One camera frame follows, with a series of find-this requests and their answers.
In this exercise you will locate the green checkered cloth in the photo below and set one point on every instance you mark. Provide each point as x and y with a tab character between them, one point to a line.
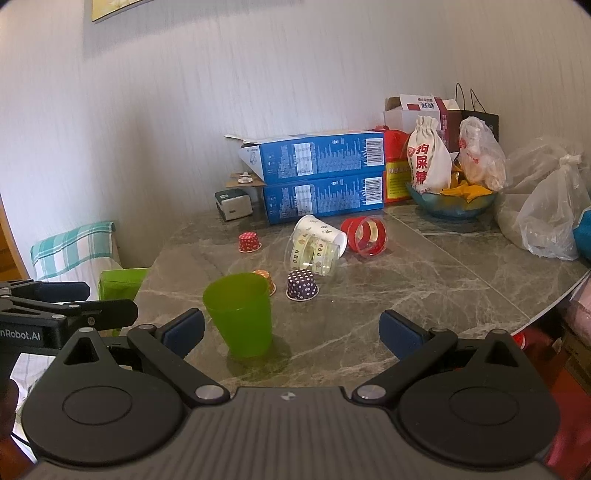
69	249

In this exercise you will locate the yellow snack wrappers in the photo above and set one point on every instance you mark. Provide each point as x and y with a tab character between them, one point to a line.
466	190

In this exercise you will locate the open white cardboard box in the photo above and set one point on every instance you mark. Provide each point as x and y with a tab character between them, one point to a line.
411	113

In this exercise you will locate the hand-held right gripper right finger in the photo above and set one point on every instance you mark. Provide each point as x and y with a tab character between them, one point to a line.
398	334

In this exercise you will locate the blue cardboard box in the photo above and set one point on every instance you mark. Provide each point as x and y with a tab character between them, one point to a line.
323	197
323	157

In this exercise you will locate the clear printed plastic cup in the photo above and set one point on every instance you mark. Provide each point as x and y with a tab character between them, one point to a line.
313	262

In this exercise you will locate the framed wall picture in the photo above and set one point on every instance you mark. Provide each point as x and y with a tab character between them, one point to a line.
120	8

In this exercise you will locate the pink cloth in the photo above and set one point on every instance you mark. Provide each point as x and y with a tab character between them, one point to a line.
581	307

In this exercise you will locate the plastic bag with red print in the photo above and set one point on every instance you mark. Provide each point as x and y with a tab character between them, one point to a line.
482	154

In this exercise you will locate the blue packet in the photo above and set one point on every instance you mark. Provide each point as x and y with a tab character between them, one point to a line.
583	237

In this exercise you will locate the clear plastic bag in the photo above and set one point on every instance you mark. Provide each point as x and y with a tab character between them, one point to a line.
535	159
547	217

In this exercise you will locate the green plastic bin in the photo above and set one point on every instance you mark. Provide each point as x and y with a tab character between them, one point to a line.
117	284

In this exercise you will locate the brown wooden panel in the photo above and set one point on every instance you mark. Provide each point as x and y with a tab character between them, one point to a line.
11	249

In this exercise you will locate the dark red box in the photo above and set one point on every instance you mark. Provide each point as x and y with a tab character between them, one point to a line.
450	124

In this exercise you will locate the small grey device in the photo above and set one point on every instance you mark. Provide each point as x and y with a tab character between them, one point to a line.
233	206

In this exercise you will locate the blue glass bowl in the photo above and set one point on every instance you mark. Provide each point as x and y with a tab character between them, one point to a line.
455	207

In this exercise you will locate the green plastic cup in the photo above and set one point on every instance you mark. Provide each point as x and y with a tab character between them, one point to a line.
240	318

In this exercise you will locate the purple dotted cupcake liner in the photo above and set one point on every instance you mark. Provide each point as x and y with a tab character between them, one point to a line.
302	284

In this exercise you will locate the orange cupcake liner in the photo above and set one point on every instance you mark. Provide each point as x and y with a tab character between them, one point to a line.
272	282

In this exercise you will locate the red dotted cupcake liner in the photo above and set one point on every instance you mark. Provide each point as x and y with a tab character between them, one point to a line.
249	242

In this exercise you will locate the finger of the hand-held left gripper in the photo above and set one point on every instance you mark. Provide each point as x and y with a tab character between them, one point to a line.
108	313
64	290

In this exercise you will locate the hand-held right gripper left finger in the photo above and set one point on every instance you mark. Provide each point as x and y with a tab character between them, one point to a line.
184	331

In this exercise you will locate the white paper cup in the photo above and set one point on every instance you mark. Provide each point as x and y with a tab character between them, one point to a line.
318	230

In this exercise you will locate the black paper bag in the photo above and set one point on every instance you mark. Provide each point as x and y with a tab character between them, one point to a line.
487	121

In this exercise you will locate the red packet box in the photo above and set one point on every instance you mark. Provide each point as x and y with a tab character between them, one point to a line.
395	182
396	145

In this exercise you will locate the red transparent plastic cup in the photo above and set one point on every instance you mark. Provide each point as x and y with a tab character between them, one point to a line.
354	230

